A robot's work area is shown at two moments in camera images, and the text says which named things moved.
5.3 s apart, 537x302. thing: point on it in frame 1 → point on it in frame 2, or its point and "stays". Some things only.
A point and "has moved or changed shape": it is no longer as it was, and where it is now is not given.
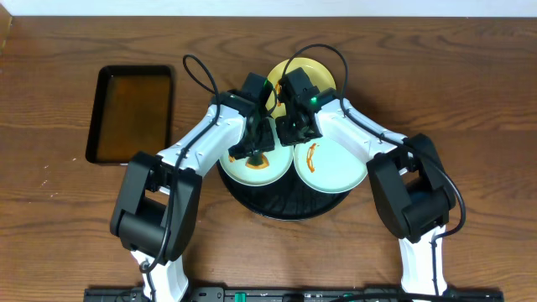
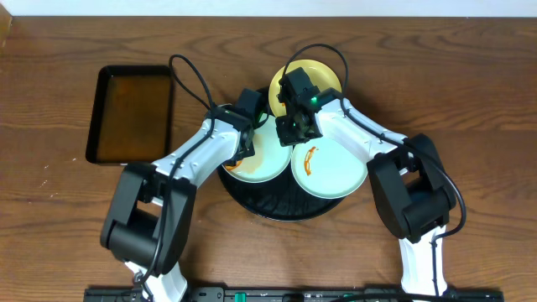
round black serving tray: [289, 199] stays
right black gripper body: [294, 135] stays
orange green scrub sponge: [264, 164] → [232, 167]
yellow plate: [315, 71] has moved or changed shape
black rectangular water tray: [132, 112] stays
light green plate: [276, 166] stays
